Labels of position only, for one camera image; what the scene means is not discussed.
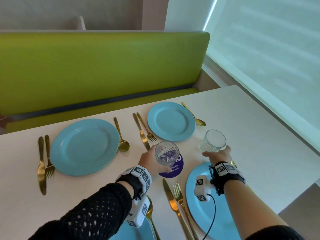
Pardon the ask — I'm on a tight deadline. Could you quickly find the person's left hand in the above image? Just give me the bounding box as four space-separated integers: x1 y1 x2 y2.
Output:
138 145 172 177

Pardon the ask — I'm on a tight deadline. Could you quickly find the person's right hand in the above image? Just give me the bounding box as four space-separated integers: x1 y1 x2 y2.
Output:
202 145 232 166

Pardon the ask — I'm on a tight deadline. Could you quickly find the clear drinking glass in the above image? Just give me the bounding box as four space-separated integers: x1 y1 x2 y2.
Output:
155 141 180 170
199 129 227 153

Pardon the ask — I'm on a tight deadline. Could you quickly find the gold knife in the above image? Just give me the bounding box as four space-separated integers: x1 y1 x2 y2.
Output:
133 113 151 151

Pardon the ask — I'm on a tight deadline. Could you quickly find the pile of gold cutlery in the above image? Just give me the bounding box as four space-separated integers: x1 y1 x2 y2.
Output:
162 178 188 240
37 136 47 196

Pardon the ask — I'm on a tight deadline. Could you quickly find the light blue plate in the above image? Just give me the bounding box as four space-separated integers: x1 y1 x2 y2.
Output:
109 216 155 240
147 101 196 142
50 118 120 177
185 162 242 240

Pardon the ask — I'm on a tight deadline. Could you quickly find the person's right forearm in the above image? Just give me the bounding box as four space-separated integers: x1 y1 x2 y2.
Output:
223 180 304 240

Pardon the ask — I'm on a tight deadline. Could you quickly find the person's left forearm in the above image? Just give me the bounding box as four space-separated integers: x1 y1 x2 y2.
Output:
29 181 134 240

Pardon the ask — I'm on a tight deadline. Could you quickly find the black right wristband with markers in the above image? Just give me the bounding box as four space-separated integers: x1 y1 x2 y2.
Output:
209 161 247 195

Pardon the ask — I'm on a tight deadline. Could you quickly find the black wristband with markers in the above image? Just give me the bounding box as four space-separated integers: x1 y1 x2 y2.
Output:
115 166 152 201
209 161 247 195

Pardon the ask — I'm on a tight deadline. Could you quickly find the black left wristband with markers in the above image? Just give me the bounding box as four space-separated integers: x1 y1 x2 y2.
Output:
115 166 152 201

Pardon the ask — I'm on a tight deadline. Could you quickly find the round purple sticker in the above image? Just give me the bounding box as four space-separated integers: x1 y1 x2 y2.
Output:
159 153 184 179

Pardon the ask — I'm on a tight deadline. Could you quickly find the green padded bench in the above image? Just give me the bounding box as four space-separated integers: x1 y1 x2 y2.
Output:
0 31 210 134

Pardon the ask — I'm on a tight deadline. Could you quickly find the white window blind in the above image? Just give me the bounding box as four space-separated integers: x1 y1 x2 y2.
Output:
204 0 320 148

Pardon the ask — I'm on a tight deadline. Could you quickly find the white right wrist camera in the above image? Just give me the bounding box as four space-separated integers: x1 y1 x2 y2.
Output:
194 175 215 202

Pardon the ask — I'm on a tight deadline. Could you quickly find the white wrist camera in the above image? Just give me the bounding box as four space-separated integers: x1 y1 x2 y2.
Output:
126 196 150 228
194 175 215 202

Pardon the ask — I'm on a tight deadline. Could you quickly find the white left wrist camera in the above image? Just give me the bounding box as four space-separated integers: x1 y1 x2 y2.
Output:
126 196 150 228

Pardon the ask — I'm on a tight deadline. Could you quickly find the black right camera cable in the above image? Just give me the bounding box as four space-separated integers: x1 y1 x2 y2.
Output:
202 193 217 240

